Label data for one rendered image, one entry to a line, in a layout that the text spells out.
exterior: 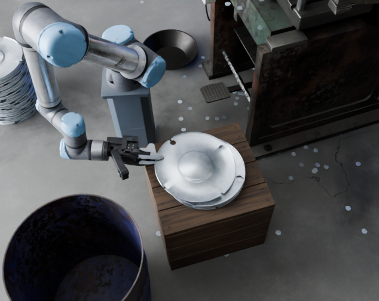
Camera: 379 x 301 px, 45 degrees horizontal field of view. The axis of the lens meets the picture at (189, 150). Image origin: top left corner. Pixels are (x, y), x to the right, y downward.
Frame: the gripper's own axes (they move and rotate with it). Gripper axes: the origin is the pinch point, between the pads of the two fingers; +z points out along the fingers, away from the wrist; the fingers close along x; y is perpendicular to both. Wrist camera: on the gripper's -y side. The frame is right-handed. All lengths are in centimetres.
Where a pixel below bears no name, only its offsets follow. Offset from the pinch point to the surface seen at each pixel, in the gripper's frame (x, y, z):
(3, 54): 17, 63, -76
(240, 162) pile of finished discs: 0.6, 1.6, 28.8
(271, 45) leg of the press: -27, 34, 36
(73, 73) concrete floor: 46, 80, -51
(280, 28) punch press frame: -27, 42, 40
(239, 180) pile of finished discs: 1.5, -5.6, 28.5
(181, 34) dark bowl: 35, 104, 5
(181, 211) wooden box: 5.3, -17.1, 8.6
